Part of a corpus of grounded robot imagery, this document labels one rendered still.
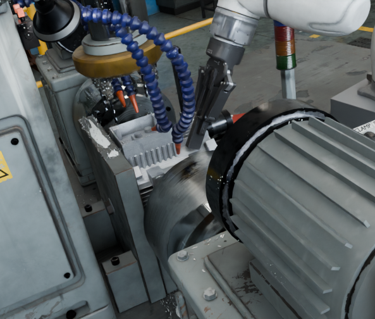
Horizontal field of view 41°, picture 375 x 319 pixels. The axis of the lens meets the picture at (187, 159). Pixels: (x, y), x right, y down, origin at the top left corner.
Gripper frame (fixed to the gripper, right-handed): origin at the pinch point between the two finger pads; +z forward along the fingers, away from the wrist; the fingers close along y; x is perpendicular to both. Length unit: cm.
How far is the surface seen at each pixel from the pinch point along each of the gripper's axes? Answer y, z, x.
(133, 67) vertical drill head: 3.1, -11.1, -19.6
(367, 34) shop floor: -266, -45, 302
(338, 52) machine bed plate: -81, -24, 105
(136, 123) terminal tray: -10.5, 3.3, -9.8
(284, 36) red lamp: -33, -24, 38
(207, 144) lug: 1.0, 1.9, 2.8
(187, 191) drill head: 24.1, 3.2, -12.8
